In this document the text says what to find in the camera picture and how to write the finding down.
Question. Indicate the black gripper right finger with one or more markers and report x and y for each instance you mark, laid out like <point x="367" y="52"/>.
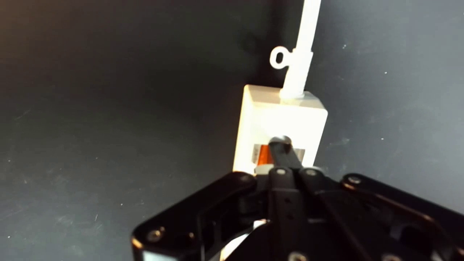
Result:
<point x="367" y="207"/>

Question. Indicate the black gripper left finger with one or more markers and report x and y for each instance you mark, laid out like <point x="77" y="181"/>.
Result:
<point x="282" y="154"/>

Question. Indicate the white adapter with orange switch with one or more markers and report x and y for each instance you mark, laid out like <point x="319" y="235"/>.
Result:
<point x="275" y="120"/>

